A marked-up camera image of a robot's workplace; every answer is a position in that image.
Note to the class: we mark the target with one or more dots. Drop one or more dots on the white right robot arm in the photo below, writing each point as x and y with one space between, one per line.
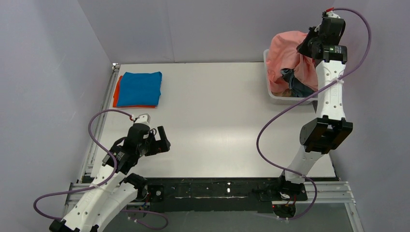
330 127

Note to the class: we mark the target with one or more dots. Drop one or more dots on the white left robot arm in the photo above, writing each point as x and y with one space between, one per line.
115 186

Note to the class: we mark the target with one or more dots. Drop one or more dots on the grey-blue t shirt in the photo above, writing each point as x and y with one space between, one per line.
297 88

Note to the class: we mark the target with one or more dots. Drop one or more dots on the folded orange t shirt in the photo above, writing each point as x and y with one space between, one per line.
116 97

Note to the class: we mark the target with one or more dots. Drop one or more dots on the white plastic basket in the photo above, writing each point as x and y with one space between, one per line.
277 99

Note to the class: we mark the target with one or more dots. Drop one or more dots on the pink t shirt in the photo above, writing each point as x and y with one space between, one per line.
282 54

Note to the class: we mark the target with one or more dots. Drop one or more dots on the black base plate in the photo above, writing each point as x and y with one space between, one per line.
218 194

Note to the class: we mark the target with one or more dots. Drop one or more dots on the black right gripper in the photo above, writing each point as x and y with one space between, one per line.
307 43

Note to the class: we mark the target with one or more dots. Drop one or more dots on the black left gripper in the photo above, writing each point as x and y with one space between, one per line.
153 143

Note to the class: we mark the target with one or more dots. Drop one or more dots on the folded blue t shirt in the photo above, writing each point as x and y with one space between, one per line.
140 89

